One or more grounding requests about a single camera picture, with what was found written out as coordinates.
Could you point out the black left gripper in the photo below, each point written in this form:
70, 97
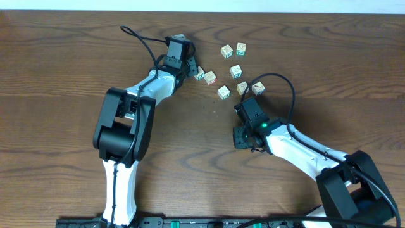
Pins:
192, 65

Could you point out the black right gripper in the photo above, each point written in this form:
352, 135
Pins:
238, 142

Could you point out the red number 8 wooden block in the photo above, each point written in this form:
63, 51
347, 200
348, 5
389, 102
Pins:
210, 77

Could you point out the yellow wooden block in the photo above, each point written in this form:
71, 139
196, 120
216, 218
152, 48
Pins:
242, 87

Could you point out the yellow blue letter K block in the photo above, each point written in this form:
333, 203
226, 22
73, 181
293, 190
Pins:
258, 88

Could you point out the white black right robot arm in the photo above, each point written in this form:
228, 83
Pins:
352, 190

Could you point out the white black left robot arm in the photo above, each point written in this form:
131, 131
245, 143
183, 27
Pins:
123, 132

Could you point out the green letter J wooden block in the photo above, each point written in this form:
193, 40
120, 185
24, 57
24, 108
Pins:
200, 73

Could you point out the letter B wooden block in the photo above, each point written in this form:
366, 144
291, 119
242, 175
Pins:
226, 51

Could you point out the green trimmed wooden block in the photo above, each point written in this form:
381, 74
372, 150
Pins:
223, 92

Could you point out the wooden block green side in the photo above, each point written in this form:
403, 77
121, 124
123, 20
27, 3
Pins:
236, 71

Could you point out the green letter Z wooden block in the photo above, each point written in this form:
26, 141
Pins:
241, 49

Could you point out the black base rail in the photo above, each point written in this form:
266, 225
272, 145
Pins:
159, 222

